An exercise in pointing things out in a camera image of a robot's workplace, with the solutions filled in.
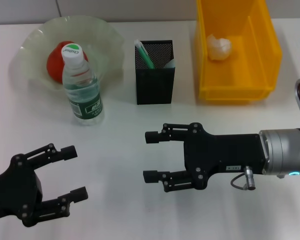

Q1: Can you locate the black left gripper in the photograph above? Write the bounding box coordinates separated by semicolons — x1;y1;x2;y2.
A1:
0;142;89;228

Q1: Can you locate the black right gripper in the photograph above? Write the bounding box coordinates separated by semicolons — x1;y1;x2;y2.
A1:
142;122;266;193

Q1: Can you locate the clear green-label water bottle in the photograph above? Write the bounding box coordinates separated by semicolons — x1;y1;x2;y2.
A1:
61;42;105;127

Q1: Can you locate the grey pen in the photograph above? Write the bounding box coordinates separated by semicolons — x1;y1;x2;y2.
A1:
163;57;177;69

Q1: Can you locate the mint green pen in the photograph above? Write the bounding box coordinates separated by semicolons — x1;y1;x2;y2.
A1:
134;39;157;70

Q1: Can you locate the white paper ball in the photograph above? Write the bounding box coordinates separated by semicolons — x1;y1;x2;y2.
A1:
206;34;234;62

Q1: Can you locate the black mesh pen holder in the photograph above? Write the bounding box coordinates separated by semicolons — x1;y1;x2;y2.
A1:
134;39;177;106

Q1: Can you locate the pale green glass fruit plate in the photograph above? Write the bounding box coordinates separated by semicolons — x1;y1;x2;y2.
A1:
9;15;126;93

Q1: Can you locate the yellow plastic bin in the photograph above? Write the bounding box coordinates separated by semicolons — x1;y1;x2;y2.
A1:
194;0;284;105

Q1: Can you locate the right wrist cable with plugs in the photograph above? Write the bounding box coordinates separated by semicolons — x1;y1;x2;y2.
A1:
229;165;259;193

